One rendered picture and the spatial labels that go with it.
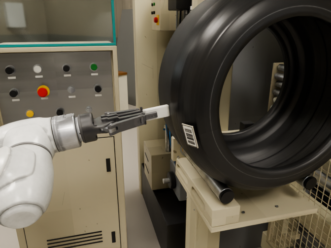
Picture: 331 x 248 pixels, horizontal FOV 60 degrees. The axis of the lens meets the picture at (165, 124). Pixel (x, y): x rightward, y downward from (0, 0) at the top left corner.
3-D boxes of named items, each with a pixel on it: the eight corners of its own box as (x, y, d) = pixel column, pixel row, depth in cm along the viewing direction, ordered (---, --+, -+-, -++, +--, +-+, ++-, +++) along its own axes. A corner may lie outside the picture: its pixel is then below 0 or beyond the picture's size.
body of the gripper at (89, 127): (75, 120, 68) (114, 112, 70) (76, 110, 76) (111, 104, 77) (82, 149, 71) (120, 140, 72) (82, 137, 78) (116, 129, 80)
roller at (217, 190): (179, 148, 112) (187, 140, 112) (186, 155, 114) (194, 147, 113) (217, 198, 80) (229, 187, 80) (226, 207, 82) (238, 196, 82)
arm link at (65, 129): (53, 112, 74) (76, 107, 76) (62, 143, 78) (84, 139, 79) (49, 123, 66) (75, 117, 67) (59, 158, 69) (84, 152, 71)
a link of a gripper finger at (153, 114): (137, 114, 75) (139, 118, 72) (155, 110, 76) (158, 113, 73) (138, 120, 76) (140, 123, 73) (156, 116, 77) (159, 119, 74)
